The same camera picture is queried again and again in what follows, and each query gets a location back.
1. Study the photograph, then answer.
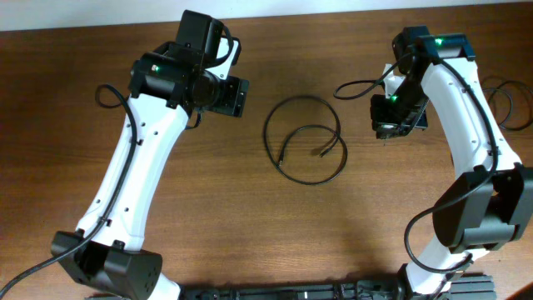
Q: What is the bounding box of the thin black cable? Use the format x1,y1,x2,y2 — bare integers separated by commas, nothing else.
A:
482,75,533,132

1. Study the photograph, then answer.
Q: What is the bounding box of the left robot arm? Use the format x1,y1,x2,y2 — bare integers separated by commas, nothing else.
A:
51,10,247,299

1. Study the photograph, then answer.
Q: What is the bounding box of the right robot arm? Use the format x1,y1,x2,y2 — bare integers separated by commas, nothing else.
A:
358,26,532,299

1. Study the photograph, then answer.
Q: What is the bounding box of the black USB cable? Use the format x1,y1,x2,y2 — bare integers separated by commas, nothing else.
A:
262,95,349,187

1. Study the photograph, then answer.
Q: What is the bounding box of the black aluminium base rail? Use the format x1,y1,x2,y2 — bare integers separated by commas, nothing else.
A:
85,272,497,300

